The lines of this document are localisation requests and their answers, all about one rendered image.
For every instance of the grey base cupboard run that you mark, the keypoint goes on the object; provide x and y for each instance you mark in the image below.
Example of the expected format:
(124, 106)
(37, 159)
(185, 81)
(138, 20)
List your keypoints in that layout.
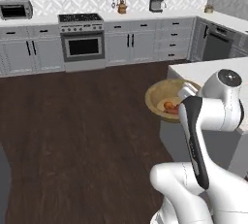
(32, 51)
(148, 42)

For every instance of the grey kitchen island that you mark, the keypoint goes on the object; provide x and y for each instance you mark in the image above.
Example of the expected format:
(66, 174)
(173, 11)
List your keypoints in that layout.
(206, 72)

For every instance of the steel toaster oven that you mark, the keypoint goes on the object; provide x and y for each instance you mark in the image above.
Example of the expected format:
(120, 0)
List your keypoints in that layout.
(15, 9)

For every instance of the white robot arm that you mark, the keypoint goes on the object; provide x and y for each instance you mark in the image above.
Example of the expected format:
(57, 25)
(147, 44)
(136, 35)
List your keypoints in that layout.
(223, 108)

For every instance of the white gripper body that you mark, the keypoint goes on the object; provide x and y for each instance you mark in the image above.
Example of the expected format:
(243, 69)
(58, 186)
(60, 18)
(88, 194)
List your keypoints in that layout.
(190, 89)

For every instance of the small tan pot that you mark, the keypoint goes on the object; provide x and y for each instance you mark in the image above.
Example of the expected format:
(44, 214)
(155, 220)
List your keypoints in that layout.
(209, 8)

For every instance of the dark steel dishwasher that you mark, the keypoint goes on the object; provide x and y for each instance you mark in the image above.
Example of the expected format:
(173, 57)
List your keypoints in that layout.
(216, 45)

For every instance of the brown coffee grinder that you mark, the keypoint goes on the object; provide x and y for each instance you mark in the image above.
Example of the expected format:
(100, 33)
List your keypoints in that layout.
(122, 8)

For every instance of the black steel coffee machine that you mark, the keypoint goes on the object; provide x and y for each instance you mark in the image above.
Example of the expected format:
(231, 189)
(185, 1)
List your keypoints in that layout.
(156, 1)

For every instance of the steel stove with oven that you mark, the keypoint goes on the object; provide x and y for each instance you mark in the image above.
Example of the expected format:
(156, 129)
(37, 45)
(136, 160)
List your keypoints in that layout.
(82, 42)

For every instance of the grey corner cupboard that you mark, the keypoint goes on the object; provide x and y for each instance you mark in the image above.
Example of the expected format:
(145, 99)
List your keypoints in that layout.
(197, 40)

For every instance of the tan wooden bowl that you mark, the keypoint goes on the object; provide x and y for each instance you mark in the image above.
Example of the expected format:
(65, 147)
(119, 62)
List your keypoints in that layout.
(158, 92)

